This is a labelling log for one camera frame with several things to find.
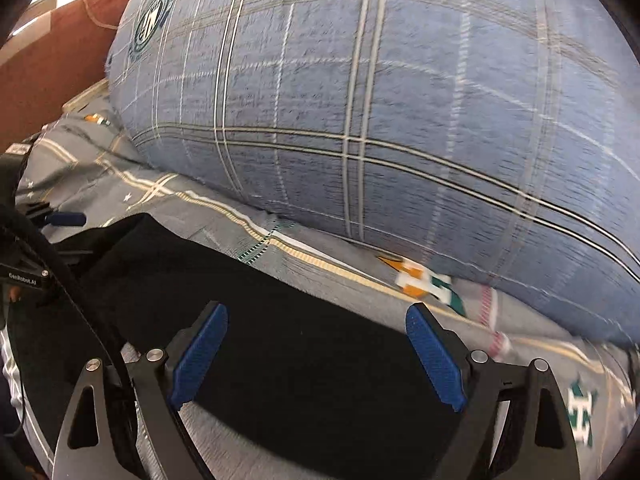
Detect black strap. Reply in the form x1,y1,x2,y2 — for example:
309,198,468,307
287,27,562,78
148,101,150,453
0,204,126,386

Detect black pants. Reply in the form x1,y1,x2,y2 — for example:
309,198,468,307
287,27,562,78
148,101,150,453
8,211,464,480

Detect brown headboard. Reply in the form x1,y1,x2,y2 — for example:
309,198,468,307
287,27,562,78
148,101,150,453
1,0,129,148

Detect grey patterned bed sheet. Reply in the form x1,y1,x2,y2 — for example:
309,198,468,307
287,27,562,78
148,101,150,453
0,79,639,480

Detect blue plaid pillow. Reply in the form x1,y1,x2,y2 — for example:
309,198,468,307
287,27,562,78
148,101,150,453
106,0,639,344

